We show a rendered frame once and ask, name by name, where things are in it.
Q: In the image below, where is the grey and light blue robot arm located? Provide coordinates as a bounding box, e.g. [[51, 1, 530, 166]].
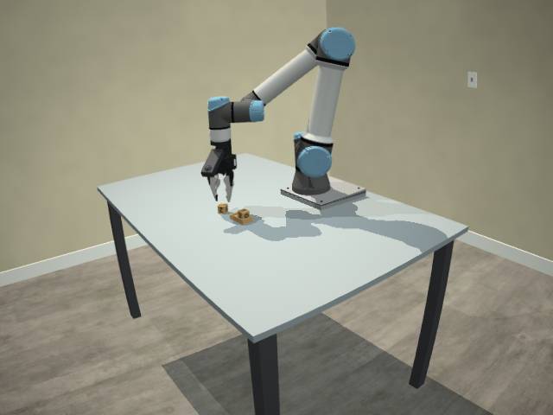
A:
[[207, 27, 355, 195]]

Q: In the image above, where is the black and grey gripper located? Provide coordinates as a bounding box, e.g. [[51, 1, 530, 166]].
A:
[[207, 139, 237, 202]]

